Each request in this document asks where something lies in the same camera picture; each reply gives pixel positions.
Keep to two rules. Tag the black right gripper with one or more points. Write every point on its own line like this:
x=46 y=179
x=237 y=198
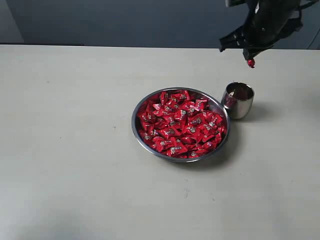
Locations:
x=267 y=22

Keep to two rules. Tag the red wrapped candy front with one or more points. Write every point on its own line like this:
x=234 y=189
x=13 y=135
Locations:
x=177 y=150

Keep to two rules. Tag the red wrapped candy back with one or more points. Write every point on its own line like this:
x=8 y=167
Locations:
x=180 y=96

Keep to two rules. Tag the small steel cup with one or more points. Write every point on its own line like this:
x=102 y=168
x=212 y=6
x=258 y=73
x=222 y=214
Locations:
x=237 y=99

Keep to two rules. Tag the red wrapped candy front-left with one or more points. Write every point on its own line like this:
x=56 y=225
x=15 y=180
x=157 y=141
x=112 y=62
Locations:
x=161 y=144

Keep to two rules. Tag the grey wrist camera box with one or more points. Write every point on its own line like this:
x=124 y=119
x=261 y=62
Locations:
x=233 y=3

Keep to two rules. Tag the round steel bowl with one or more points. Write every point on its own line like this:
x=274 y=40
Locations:
x=201 y=124

